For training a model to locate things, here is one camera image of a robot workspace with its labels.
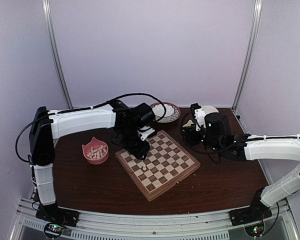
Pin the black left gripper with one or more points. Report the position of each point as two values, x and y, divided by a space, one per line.
139 152

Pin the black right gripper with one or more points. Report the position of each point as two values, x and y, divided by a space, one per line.
189 137

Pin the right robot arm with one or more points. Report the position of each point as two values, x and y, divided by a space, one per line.
215 135

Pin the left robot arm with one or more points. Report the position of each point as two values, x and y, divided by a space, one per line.
131 123

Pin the wooden chess board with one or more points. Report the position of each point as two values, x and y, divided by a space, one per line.
167 162

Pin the white chess pieces pile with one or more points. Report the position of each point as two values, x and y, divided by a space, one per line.
96 153

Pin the cream cat-ear bowl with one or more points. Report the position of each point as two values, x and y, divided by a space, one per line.
189 123

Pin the patterned ceramic plate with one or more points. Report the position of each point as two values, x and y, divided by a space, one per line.
171 119

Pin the small white floral bowl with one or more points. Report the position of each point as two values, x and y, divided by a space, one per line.
208 109

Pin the pink cat-ear bowl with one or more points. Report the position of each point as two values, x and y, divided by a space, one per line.
95 143

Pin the white scalloped bowl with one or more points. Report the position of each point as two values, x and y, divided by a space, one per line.
165 111

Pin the aluminium front rail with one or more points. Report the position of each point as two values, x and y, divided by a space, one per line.
214 225

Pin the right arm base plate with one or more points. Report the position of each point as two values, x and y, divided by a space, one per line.
248 215

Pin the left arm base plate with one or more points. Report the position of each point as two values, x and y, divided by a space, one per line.
57 215

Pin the right aluminium frame post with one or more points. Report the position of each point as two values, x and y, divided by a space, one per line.
253 35

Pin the aluminium frame post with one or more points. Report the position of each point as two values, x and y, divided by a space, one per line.
55 53
253 35

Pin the left aluminium frame post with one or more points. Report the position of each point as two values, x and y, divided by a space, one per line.
55 53

